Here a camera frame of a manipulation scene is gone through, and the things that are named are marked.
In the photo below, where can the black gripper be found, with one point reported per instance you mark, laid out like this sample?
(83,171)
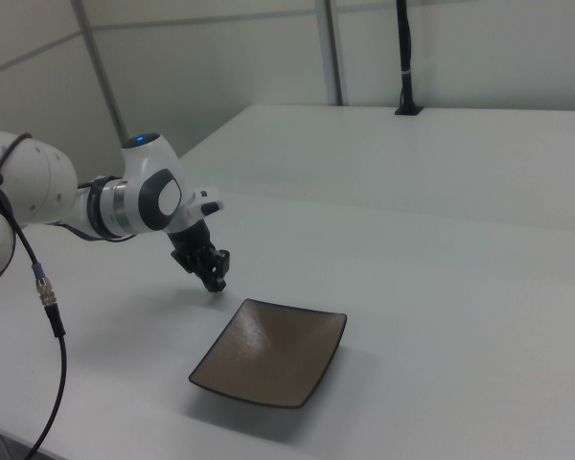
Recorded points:
(191,249)

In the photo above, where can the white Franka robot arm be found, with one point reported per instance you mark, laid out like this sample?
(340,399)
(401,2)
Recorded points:
(144,191)

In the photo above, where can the square brown ceramic plate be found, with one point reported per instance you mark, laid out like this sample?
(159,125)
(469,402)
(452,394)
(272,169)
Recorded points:
(270,354)

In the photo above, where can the grey partition post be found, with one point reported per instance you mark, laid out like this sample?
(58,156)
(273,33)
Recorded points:
(333,52)

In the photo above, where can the black camera stand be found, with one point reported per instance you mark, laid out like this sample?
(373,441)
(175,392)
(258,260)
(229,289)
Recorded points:
(405,62)

